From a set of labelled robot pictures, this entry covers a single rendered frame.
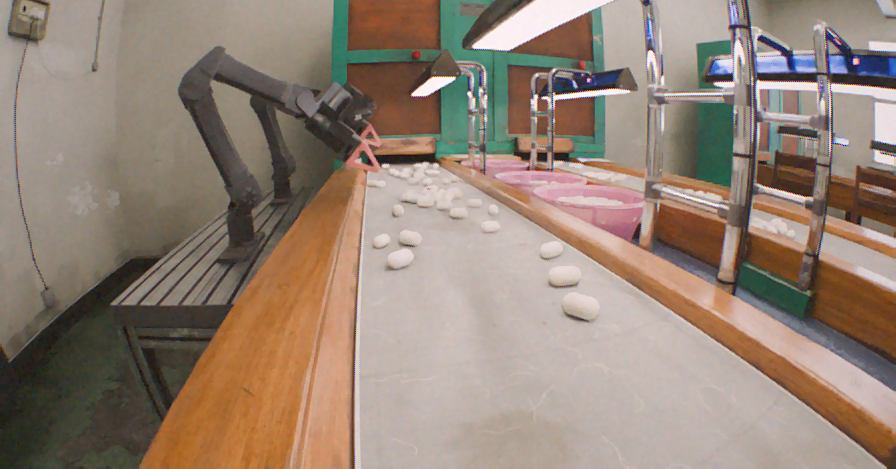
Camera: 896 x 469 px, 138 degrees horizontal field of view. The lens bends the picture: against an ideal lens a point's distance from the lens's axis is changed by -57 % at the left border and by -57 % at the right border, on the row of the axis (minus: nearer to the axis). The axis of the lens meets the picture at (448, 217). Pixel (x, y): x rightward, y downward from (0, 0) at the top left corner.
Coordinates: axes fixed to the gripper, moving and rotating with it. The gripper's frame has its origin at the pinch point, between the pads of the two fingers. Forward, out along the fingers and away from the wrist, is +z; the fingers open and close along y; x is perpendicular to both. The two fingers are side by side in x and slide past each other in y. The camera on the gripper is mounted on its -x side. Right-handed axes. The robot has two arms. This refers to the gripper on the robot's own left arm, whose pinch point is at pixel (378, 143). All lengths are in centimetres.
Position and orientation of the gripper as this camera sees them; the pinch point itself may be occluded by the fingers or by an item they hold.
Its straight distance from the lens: 135.3
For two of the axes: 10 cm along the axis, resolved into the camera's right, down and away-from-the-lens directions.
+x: -6.3, 7.8, 0.6
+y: -1.9, -2.2, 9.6
